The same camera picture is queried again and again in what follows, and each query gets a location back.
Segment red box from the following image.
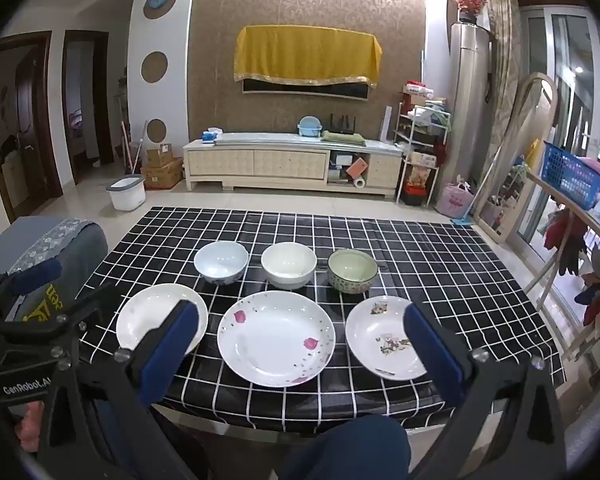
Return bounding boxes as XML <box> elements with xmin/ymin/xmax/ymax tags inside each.
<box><xmin>402</xmin><ymin>182</ymin><xmax>431</xmax><ymax>206</ymax></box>

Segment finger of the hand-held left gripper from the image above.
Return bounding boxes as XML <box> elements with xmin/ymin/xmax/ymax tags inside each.
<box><xmin>0</xmin><ymin>284</ymin><xmax>120</xmax><ymax>348</ymax></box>
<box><xmin>0</xmin><ymin>259</ymin><xmax>63</xmax><ymax>311</ymax></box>

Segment cream television cabinet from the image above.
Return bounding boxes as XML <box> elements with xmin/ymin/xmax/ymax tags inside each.
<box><xmin>182</xmin><ymin>132</ymin><xmax>406</xmax><ymax>197</ymax></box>

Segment pink bag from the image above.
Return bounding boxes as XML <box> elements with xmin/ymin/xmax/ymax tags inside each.
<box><xmin>442</xmin><ymin>182</ymin><xmax>476</xmax><ymax>218</ymax></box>

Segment plain white plate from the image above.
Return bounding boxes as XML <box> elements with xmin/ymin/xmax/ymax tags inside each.
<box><xmin>116</xmin><ymin>284</ymin><xmax>209</xmax><ymax>356</ymax></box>

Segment wooden clothes rack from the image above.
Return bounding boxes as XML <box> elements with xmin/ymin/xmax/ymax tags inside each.
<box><xmin>522</xmin><ymin>170</ymin><xmax>600</xmax><ymax>366</ymax></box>

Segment white bowl with blue pattern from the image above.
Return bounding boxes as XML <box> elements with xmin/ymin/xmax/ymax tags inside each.
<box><xmin>194</xmin><ymin>241</ymin><xmax>249</xmax><ymax>286</ymax></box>

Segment dark blue plastic basket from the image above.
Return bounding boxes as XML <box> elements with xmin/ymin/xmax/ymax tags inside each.
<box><xmin>541</xmin><ymin>141</ymin><xmax>600</xmax><ymax>211</ymax></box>

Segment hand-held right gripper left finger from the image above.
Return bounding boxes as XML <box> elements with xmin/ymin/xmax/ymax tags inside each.
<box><xmin>0</xmin><ymin>300</ymin><xmax>216</xmax><ymax>480</ymax></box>

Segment mop with long handle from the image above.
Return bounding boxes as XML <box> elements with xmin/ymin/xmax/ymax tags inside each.
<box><xmin>121</xmin><ymin>121</ymin><xmax>149</xmax><ymax>176</ymax></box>

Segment brown door frame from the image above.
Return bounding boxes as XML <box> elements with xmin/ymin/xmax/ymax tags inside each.
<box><xmin>61</xmin><ymin>30</ymin><xmax>117</xmax><ymax>186</ymax></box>

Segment white metal shelf rack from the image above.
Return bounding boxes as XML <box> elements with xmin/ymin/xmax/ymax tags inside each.
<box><xmin>394</xmin><ymin>87</ymin><xmax>453</xmax><ymax>206</ymax></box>

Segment white plate with pink petals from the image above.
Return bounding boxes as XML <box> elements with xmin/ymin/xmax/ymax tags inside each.
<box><xmin>217</xmin><ymin>290</ymin><xmax>336</xmax><ymax>387</ymax></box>

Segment red flowers in vase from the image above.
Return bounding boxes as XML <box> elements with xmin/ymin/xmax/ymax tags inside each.
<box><xmin>452</xmin><ymin>0</ymin><xmax>488</xmax><ymax>25</ymax></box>

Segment black white grid tablecloth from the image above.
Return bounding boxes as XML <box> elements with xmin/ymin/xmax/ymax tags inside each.
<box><xmin>72</xmin><ymin>206</ymin><xmax>566</xmax><ymax>433</ymax></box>

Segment white plate with bird print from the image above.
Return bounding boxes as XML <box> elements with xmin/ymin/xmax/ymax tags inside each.
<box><xmin>345</xmin><ymin>296</ymin><xmax>428</xmax><ymax>381</ymax></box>

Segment white standing air conditioner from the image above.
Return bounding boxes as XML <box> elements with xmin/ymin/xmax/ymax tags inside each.
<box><xmin>450</xmin><ymin>22</ymin><xmax>496</xmax><ymax>211</ymax></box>

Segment white grey mop bucket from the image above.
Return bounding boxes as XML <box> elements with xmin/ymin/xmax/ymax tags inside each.
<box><xmin>105</xmin><ymin>174</ymin><xmax>146</xmax><ymax>212</ymax></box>

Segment beige curtain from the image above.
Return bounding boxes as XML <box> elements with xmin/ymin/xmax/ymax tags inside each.
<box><xmin>482</xmin><ymin>0</ymin><xmax>523</xmax><ymax>186</ymax></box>

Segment red hanging cloth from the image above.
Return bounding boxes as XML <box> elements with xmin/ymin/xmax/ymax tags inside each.
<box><xmin>542</xmin><ymin>207</ymin><xmax>588</xmax><ymax>276</ymax></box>

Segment small cardboard box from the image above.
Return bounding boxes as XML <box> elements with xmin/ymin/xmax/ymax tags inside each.
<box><xmin>146</xmin><ymin>144</ymin><xmax>175</xmax><ymax>168</ymax></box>

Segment person's blue trouser leg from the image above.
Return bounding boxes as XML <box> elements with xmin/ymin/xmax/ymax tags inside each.
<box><xmin>280</xmin><ymin>412</ymin><xmax>413</xmax><ymax>480</ymax></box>

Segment green patterned bowl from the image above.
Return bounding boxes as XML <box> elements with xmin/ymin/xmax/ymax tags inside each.
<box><xmin>327</xmin><ymin>249</ymin><xmax>379</xmax><ymax>293</ymax></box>

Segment yellow cloth cover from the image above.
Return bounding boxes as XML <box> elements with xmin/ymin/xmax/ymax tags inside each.
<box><xmin>233</xmin><ymin>25</ymin><xmax>382</xmax><ymax>88</ymax></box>

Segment plain white bowl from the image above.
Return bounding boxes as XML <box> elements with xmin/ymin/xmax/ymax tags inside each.
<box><xmin>260</xmin><ymin>242</ymin><xmax>318</xmax><ymax>291</ymax></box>

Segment blue flat mop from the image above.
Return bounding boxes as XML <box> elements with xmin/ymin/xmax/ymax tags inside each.
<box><xmin>450</xmin><ymin>165</ymin><xmax>496</xmax><ymax>226</ymax></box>

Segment sliding glass door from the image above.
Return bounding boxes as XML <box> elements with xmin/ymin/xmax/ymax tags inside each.
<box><xmin>517</xmin><ymin>5</ymin><xmax>600</xmax><ymax>261</ymax></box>

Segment wooden framed standing mirror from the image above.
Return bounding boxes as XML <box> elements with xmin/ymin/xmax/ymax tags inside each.
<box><xmin>472</xmin><ymin>72</ymin><xmax>561</xmax><ymax>246</ymax></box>

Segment black wall television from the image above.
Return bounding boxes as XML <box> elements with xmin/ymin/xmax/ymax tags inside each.
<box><xmin>242</xmin><ymin>77</ymin><xmax>370</xmax><ymax>102</ymax></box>

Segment large cardboard box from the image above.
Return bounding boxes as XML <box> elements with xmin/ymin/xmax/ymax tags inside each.
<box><xmin>140</xmin><ymin>157</ymin><xmax>185</xmax><ymax>191</ymax></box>

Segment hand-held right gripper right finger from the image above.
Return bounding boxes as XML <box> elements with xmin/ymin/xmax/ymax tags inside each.
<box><xmin>402</xmin><ymin>304</ymin><xmax>571</xmax><ymax>480</ymax></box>

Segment green folded cloth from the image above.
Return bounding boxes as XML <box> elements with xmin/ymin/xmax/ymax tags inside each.
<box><xmin>321</xmin><ymin>130</ymin><xmax>366</xmax><ymax>147</ymax></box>

